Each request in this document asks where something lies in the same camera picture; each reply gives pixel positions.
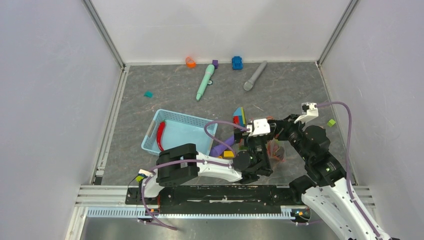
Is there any teal small block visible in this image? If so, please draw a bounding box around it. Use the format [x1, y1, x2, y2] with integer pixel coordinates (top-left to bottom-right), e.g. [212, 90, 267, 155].
[144, 91, 153, 98]

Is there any grey toy microphone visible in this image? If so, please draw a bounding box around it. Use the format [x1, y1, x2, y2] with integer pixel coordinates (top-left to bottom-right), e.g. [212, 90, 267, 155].
[243, 60, 268, 91]

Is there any multicolour stacked brick block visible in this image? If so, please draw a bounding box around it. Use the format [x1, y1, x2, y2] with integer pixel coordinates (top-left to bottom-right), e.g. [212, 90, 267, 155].
[232, 107, 247, 128]

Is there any mint green toy pen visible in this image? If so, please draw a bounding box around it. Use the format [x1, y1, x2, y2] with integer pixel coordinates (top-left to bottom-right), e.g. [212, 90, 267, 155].
[195, 64, 215, 101]

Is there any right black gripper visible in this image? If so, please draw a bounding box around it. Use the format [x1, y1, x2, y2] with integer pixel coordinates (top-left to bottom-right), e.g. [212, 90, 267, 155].
[268, 113, 311, 162]

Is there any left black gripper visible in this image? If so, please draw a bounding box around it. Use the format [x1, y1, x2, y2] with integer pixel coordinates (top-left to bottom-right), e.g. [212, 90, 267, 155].
[235, 123, 274, 174]

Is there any purple toy cylinder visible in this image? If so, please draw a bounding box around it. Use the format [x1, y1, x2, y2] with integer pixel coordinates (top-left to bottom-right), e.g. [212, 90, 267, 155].
[209, 135, 235, 158]

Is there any light blue plastic basket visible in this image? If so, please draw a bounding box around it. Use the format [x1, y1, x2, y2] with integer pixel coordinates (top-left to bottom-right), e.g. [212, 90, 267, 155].
[141, 109, 213, 156]

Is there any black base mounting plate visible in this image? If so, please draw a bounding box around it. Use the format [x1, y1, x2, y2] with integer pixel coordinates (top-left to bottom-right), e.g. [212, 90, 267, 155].
[125, 185, 303, 215]

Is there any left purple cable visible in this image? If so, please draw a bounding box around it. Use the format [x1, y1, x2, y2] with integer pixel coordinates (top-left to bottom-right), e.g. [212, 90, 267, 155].
[140, 120, 249, 231]

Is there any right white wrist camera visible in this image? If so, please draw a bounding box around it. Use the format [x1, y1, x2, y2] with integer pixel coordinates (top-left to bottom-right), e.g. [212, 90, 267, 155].
[294, 102, 319, 124]

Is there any small purple block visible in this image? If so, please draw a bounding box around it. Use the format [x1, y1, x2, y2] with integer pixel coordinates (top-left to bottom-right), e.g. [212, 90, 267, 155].
[212, 59, 219, 70]

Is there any blue toy car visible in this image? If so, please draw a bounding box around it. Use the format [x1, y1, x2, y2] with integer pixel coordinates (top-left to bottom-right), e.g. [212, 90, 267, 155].
[231, 56, 243, 70]

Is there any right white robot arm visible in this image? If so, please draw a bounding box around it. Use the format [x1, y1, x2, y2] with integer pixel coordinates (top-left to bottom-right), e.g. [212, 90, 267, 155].
[268, 115, 391, 240]

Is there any green small cube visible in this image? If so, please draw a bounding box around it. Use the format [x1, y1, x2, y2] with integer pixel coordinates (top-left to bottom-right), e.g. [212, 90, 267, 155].
[327, 119, 337, 127]

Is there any light blue cable comb rail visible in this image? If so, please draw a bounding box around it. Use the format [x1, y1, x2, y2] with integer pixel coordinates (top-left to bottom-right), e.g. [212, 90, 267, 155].
[86, 207, 296, 220]

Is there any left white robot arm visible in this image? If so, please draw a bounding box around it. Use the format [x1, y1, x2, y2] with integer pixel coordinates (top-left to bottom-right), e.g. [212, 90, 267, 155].
[137, 135, 273, 204]

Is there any clear orange zip bag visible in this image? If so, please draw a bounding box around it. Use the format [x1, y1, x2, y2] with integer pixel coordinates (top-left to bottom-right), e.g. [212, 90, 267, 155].
[238, 115, 287, 163]

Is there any yellow flat brick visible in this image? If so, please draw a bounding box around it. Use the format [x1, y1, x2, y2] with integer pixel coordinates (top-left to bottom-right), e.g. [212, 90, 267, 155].
[222, 150, 235, 159]

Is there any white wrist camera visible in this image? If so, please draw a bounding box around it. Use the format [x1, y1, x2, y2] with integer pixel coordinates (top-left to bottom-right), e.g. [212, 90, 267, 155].
[246, 118, 271, 137]
[294, 102, 319, 124]

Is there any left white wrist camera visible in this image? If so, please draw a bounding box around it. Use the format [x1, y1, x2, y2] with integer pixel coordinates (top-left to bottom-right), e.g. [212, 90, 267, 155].
[246, 118, 271, 137]

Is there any red toy chili pepper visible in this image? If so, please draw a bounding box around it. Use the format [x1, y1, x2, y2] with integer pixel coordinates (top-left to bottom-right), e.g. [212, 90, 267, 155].
[156, 121, 166, 152]

